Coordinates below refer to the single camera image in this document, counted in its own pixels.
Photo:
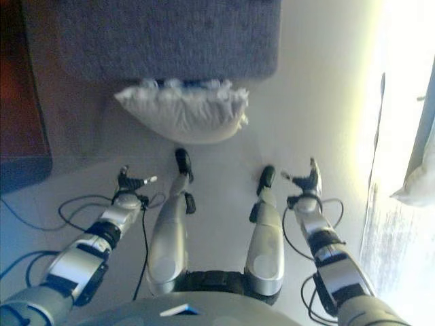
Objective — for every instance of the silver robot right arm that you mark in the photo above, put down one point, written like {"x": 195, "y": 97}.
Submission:
{"x": 340, "y": 271}

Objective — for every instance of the brown glossy wardrobe cabinet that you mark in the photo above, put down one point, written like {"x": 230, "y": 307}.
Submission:
{"x": 20, "y": 119}

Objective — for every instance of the silver robot leg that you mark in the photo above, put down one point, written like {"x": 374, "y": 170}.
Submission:
{"x": 170, "y": 231}
{"x": 265, "y": 244}

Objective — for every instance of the grey upholstered bed frame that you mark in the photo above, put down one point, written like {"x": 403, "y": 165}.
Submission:
{"x": 425, "y": 129}

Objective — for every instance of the white fringed square cushion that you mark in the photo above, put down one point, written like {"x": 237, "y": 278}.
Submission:
{"x": 183, "y": 119}

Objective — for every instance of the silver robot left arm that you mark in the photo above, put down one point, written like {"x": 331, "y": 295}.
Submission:
{"x": 78, "y": 261}

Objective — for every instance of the grey robot torso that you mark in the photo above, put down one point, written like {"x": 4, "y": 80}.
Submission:
{"x": 170, "y": 312}

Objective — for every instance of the grey fabric tub armchair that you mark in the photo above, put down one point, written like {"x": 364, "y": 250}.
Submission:
{"x": 153, "y": 34}

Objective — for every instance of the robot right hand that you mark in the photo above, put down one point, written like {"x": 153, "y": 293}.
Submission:
{"x": 307, "y": 185}

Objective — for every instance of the silver robot left leg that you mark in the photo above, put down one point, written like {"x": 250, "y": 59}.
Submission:
{"x": 170, "y": 231}

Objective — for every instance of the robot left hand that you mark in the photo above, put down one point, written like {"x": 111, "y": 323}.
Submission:
{"x": 130, "y": 185}

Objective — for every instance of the silver robot right leg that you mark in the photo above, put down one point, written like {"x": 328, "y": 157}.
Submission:
{"x": 265, "y": 244}

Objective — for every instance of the grey speckled floor rug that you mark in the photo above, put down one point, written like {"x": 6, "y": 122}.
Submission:
{"x": 391, "y": 237}

